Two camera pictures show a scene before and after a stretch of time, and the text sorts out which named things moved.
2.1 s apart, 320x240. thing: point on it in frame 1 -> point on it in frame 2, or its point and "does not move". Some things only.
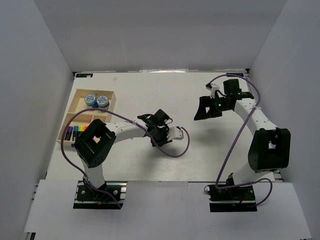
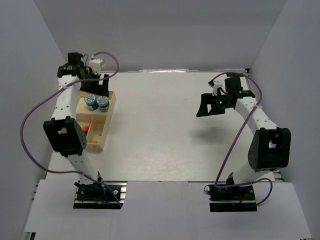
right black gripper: (205, 101) does not move
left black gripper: (164, 140) -> (99, 89)
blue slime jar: (90, 100) does not move
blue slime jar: (102, 101) does not move
